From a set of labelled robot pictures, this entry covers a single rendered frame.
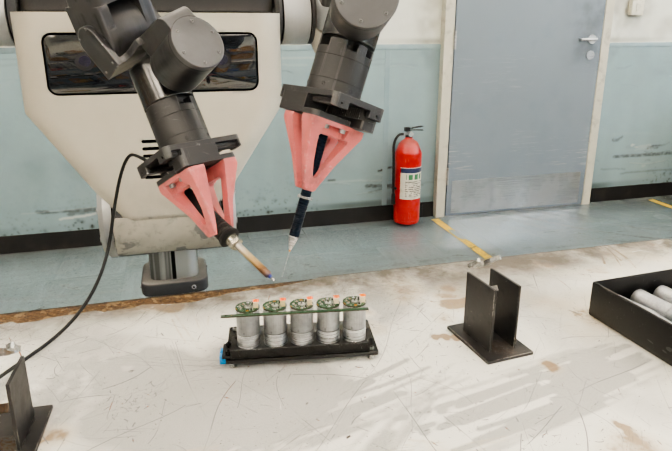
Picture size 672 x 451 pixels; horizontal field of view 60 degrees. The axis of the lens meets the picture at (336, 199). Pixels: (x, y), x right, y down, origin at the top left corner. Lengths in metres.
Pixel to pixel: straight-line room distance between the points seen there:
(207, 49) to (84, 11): 0.14
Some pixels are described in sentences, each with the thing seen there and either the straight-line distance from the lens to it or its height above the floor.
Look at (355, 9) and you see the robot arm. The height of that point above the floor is 1.10.
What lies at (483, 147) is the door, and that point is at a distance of 3.56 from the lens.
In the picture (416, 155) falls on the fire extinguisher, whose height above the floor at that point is 0.42.
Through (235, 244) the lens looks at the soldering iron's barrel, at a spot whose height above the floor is 0.87.
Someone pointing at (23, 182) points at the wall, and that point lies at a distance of 3.26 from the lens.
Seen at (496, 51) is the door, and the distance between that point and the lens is 3.52.
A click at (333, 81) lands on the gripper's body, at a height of 1.04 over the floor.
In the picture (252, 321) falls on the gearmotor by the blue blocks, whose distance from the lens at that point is 0.62.
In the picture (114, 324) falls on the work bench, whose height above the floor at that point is 0.75.
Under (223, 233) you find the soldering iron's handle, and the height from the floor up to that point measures 0.88.
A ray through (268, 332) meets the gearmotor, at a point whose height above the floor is 0.79.
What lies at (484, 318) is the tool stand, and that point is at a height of 0.79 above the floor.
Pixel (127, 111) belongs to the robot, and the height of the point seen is 0.97.
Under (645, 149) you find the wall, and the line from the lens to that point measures 4.32.
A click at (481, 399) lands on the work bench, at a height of 0.75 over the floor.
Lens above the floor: 1.09
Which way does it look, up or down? 16 degrees down
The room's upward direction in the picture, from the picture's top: straight up
